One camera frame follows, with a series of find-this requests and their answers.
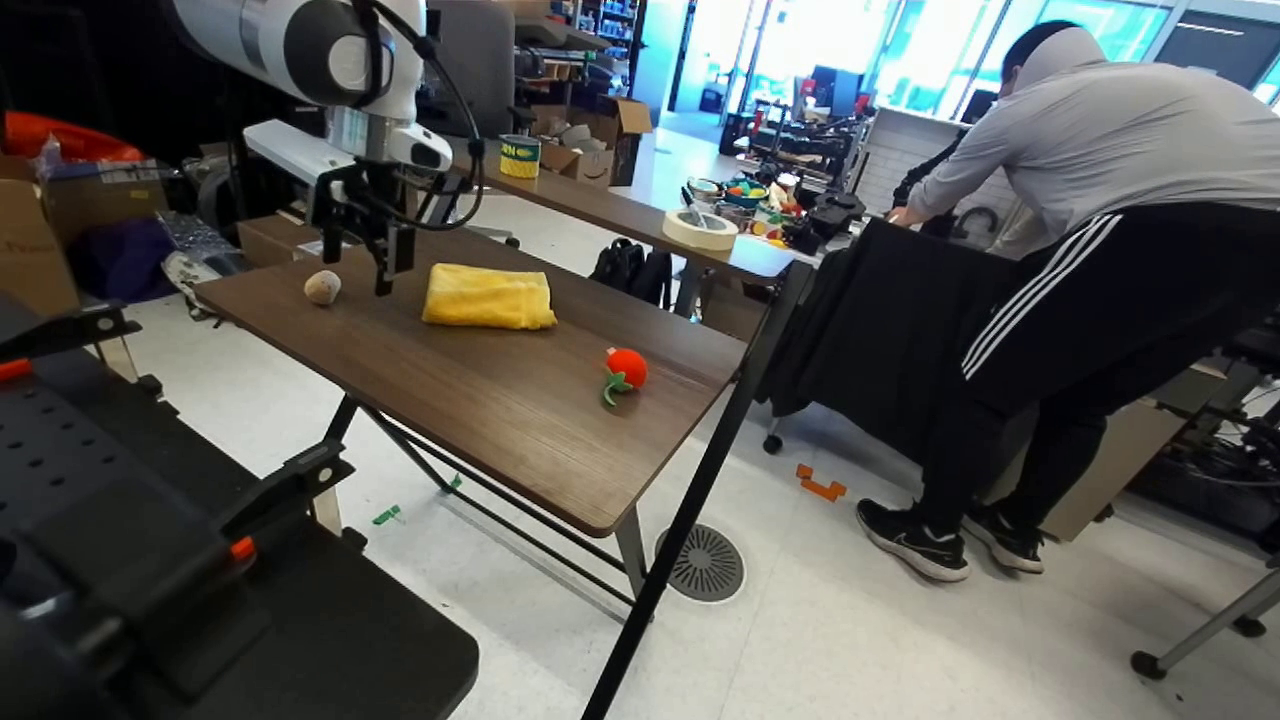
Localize orange toy tomato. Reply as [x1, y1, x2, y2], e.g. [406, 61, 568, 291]
[600, 346, 650, 408]

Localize black cloth covered table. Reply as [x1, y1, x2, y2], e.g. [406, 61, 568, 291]
[758, 214, 1016, 463]

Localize yellow and green tin can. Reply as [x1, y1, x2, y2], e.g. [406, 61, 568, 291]
[498, 134, 543, 181]

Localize yellow folded towel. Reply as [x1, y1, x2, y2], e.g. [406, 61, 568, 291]
[421, 262, 559, 332]

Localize black backpack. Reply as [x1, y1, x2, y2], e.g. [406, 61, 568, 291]
[589, 237, 674, 310]

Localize grey wheeled leg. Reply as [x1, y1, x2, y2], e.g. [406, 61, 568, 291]
[1130, 562, 1280, 682]

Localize roll of masking tape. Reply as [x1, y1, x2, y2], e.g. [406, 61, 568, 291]
[662, 207, 740, 253]

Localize round floor vent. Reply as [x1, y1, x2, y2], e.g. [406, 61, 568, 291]
[654, 522, 747, 604]

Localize long brown wooden table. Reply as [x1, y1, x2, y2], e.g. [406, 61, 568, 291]
[447, 148, 813, 293]

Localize brown cardboard box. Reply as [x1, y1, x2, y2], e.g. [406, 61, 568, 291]
[0, 155, 83, 318]

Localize stack of cardboard boxes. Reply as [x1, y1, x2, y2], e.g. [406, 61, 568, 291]
[528, 94, 655, 188]

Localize orange plastic piece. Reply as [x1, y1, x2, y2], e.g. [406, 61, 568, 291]
[795, 462, 848, 502]

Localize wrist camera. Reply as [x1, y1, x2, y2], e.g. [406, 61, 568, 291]
[244, 119, 357, 188]

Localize orange bag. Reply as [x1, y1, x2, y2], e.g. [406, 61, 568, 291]
[0, 110, 147, 167]

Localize black clamp with orange tips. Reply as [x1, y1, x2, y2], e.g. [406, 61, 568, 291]
[0, 303, 143, 383]
[212, 440, 357, 563]

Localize person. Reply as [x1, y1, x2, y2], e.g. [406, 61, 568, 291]
[856, 20, 1280, 584]

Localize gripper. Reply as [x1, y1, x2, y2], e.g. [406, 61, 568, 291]
[310, 162, 419, 298]

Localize grey office chair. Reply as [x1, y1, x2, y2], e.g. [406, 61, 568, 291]
[428, 0, 519, 141]

